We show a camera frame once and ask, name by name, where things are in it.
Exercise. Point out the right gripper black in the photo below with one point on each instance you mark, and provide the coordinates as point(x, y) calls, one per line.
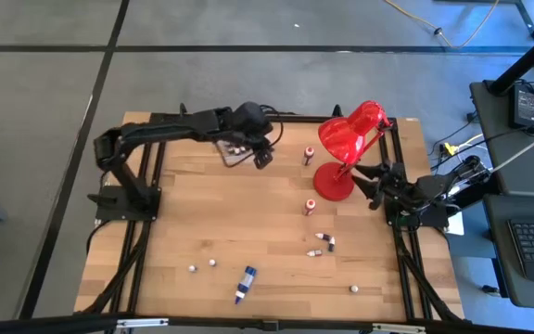
point(394, 190)

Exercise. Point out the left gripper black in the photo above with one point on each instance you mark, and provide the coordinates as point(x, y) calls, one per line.
point(250, 118)

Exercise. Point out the large red food coloring bottle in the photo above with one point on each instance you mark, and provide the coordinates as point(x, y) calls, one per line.
point(308, 152)
point(310, 204)

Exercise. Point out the small black food coloring bottle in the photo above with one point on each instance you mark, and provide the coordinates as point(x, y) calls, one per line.
point(331, 245)

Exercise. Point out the large blue food coloring bottle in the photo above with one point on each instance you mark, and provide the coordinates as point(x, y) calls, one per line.
point(247, 280)

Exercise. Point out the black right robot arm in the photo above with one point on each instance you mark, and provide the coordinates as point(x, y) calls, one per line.
point(434, 185)

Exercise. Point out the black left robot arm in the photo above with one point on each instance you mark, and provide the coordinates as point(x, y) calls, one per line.
point(165, 127)

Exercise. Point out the clear plastic container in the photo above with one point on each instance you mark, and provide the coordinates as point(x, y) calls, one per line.
point(227, 158)

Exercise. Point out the red desk lamp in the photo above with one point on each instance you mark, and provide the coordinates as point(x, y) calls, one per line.
point(341, 134)

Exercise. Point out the white paper sheet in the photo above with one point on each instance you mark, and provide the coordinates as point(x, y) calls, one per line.
point(457, 225)

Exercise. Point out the small white cap right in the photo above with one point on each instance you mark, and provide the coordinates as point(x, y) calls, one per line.
point(354, 288)

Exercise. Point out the grey side desk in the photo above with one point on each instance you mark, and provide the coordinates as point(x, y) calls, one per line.
point(499, 260)

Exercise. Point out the black side desk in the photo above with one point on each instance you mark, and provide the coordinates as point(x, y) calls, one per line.
point(526, 176)

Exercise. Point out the thin silver rod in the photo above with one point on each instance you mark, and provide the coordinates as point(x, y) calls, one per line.
point(526, 149)

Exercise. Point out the black power adapter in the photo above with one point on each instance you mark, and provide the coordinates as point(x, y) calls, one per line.
point(525, 106)

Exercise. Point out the black diagonal pole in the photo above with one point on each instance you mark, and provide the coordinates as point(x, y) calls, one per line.
point(526, 60)

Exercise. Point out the silver metal bracket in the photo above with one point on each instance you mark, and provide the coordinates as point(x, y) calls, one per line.
point(142, 323)
point(399, 328)

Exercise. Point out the black frame beam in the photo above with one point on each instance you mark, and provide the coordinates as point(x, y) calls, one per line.
point(40, 324)

